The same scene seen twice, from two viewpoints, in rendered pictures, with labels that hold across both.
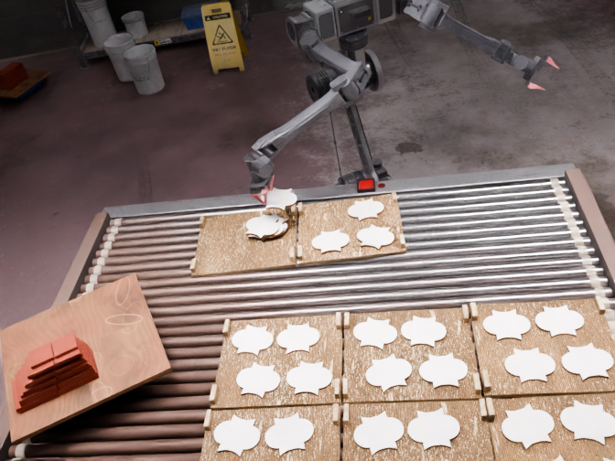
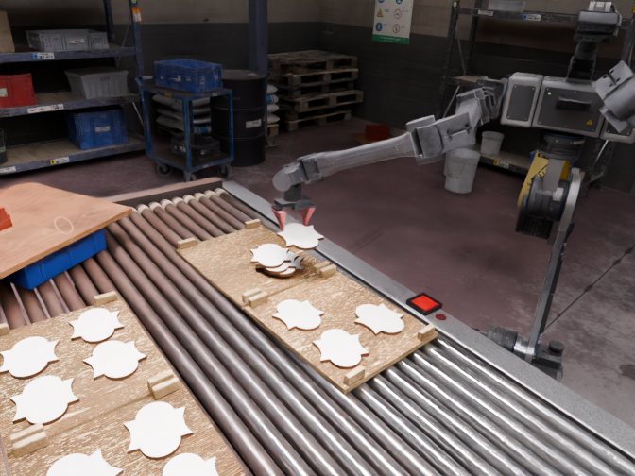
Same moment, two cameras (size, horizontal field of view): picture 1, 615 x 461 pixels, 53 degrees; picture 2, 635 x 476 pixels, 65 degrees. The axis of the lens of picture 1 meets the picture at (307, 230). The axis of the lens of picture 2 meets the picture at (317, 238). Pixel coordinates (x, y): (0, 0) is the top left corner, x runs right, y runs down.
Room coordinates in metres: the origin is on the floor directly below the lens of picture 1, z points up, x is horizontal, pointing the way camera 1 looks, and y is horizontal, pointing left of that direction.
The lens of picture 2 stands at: (0.95, -0.84, 1.76)
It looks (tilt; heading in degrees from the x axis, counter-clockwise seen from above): 27 degrees down; 40
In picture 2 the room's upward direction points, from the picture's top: 3 degrees clockwise
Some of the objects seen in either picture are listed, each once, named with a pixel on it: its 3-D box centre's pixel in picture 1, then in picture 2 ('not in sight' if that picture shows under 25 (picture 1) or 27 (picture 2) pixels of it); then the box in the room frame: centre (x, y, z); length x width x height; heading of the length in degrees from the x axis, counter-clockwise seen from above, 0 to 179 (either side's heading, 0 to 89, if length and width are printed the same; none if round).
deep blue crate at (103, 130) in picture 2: not in sight; (95, 125); (3.35, 4.29, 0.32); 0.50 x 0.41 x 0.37; 172
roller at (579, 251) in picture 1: (323, 272); (255, 336); (1.68, -0.03, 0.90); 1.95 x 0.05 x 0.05; 79
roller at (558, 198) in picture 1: (325, 219); (339, 301); (1.97, -0.08, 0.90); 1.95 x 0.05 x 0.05; 79
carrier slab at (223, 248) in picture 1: (246, 241); (251, 261); (1.92, 0.25, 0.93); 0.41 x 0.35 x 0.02; 82
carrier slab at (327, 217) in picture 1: (350, 228); (338, 321); (1.86, -0.17, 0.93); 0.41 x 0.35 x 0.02; 83
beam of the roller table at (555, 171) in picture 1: (327, 197); (380, 288); (2.14, -0.11, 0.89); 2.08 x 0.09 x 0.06; 79
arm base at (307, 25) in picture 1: (308, 37); (485, 101); (2.53, -0.18, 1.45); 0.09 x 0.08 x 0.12; 106
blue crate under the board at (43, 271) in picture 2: not in sight; (34, 243); (1.44, 0.76, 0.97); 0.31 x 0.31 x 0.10; 18
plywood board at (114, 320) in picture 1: (80, 349); (16, 221); (1.42, 0.82, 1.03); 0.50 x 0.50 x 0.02; 18
